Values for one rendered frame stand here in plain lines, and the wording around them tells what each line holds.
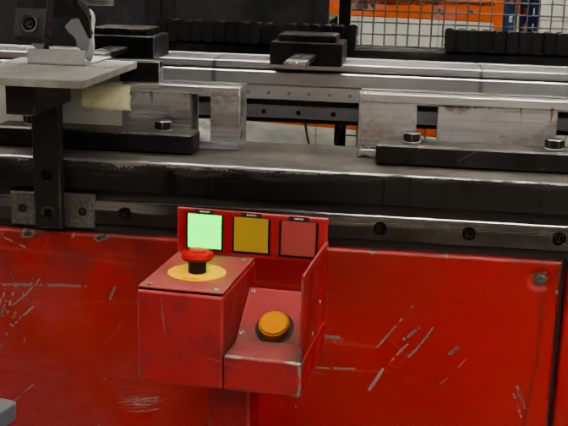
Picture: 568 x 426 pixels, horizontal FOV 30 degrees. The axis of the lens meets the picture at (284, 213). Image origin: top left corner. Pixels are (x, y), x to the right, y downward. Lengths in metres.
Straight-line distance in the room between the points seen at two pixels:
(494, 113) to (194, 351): 0.58
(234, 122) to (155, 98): 0.12
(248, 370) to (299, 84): 0.70
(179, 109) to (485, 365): 0.58
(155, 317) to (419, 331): 0.42
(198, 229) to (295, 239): 0.13
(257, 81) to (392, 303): 0.52
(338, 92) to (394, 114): 0.27
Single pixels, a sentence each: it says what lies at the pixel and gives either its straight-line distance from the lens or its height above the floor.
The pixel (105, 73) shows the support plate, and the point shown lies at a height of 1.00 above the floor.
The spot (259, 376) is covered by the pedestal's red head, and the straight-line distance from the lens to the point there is 1.25.
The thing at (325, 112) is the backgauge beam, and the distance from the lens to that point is 1.82.
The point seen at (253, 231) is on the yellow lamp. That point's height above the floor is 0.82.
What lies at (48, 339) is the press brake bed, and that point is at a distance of 1.62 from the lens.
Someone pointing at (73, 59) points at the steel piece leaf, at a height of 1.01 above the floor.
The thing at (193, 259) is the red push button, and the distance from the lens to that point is 1.28.
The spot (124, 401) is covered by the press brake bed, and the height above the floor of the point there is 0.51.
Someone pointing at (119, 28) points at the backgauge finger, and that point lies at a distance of 1.83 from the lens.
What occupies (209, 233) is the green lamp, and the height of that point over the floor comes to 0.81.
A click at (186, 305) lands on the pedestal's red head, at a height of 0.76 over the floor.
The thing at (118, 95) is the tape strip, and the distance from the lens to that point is 1.62.
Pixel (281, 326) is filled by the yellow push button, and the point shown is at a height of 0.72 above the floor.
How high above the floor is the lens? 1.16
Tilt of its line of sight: 14 degrees down
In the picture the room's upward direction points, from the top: 2 degrees clockwise
